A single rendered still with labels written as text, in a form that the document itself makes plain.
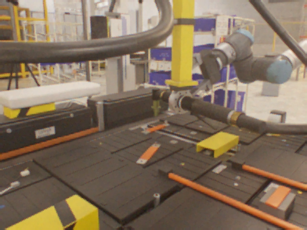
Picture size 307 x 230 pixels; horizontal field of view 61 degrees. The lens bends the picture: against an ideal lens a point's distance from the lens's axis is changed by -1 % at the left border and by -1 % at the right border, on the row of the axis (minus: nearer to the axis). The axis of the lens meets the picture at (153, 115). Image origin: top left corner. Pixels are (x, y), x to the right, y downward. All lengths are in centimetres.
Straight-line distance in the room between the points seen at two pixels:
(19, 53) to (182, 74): 57
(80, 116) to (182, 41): 46
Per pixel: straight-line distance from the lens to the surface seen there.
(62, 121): 99
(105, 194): 63
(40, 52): 39
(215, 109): 77
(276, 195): 62
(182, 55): 86
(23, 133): 94
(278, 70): 107
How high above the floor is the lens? 135
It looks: 16 degrees down
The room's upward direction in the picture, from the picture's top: straight up
